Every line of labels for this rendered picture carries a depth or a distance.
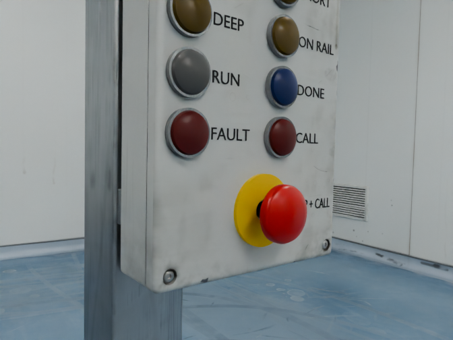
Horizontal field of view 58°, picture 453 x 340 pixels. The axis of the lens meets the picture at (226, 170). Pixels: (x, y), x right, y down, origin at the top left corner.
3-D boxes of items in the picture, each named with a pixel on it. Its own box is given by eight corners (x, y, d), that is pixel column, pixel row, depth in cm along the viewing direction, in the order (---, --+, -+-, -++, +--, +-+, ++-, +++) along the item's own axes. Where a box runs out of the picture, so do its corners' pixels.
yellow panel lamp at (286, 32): (302, 57, 30) (303, 19, 30) (275, 51, 28) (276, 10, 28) (293, 59, 31) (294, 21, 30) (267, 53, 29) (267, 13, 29)
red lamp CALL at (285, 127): (298, 156, 30) (300, 119, 30) (272, 156, 29) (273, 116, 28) (290, 156, 31) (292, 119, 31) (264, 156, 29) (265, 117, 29)
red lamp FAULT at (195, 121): (212, 156, 25) (212, 110, 25) (173, 156, 24) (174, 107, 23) (204, 156, 26) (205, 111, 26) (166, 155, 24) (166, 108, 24)
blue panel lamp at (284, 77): (300, 107, 30) (301, 69, 30) (274, 104, 28) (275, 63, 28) (292, 108, 31) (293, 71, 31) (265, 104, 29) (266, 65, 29)
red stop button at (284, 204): (312, 242, 28) (313, 184, 28) (270, 249, 26) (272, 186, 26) (266, 231, 32) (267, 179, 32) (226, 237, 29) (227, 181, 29)
